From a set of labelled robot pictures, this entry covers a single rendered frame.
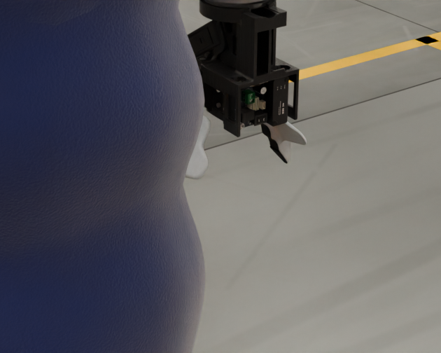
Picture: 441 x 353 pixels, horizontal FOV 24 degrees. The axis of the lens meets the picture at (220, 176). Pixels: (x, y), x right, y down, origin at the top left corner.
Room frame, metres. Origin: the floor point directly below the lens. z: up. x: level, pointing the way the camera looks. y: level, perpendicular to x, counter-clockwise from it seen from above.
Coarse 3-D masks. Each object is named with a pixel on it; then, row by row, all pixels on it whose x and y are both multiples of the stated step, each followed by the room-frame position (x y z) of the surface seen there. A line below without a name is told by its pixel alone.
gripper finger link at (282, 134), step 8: (264, 128) 0.95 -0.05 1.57; (272, 128) 0.95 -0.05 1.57; (280, 128) 0.94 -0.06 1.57; (288, 128) 0.92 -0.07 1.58; (272, 136) 0.95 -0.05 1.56; (280, 136) 0.95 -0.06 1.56; (288, 136) 0.94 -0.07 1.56; (296, 136) 0.92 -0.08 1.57; (272, 144) 0.96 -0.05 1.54; (280, 144) 0.95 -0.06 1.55; (288, 144) 0.96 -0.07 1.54; (304, 144) 0.92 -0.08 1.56; (280, 152) 0.95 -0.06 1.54; (288, 152) 0.96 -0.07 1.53; (288, 160) 0.96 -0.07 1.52
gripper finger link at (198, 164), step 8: (208, 120) 0.88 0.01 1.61; (200, 128) 0.88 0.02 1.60; (208, 128) 0.88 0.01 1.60; (200, 136) 0.87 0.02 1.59; (200, 144) 0.87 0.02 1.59; (192, 152) 0.87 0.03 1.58; (200, 152) 0.86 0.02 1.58; (192, 160) 0.86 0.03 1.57; (200, 160) 0.85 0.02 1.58; (192, 168) 0.86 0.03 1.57; (200, 168) 0.85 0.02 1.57; (192, 176) 0.85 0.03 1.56; (200, 176) 0.85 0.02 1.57
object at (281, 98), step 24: (216, 24) 0.91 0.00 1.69; (240, 24) 0.87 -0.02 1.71; (264, 24) 0.86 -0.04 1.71; (216, 48) 0.91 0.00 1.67; (240, 48) 0.87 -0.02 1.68; (264, 48) 0.87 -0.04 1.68; (216, 72) 0.88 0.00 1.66; (240, 72) 0.87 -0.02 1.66; (264, 72) 0.87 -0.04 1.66; (288, 72) 0.88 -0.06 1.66; (216, 96) 0.89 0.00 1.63; (240, 96) 0.85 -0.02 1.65; (264, 96) 0.88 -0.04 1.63; (240, 120) 0.85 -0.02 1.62; (264, 120) 0.87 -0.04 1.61
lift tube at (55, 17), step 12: (36, 0) 0.38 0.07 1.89; (48, 0) 0.38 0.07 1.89; (60, 0) 0.39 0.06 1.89; (72, 0) 0.39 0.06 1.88; (84, 0) 0.40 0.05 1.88; (96, 0) 0.40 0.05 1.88; (36, 12) 0.38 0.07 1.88; (48, 12) 0.38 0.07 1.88; (60, 12) 0.39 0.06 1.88; (72, 12) 0.39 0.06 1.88; (84, 12) 0.40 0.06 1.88; (48, 24) 0.39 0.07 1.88
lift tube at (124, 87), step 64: (0, 0) 0.37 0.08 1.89; (128, 0) 0.41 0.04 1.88; (0, 64) 0.37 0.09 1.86; (64, 64) 0.38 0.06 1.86; (128, 64) 0.41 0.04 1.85; (192, 64) 0.46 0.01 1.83; (0, 128) 0.37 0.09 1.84; (64, 128) 0.38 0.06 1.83; (128, 128) 0.40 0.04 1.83; (192, 128) 0.45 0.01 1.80; (0, 192) 0.36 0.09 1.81; (64, 192) 0.38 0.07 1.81; (128, 192) 0.40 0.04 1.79; (0, 256) 0.37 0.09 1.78; (64, 256) 0.38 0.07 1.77; (128, 256) 0.40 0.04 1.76; (192, 256) 0.45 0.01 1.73; (0, 320) 0.37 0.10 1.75; (64, 320) 0.37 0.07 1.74; (128, 320) 0.39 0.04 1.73; (192, 320) 0.44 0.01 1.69
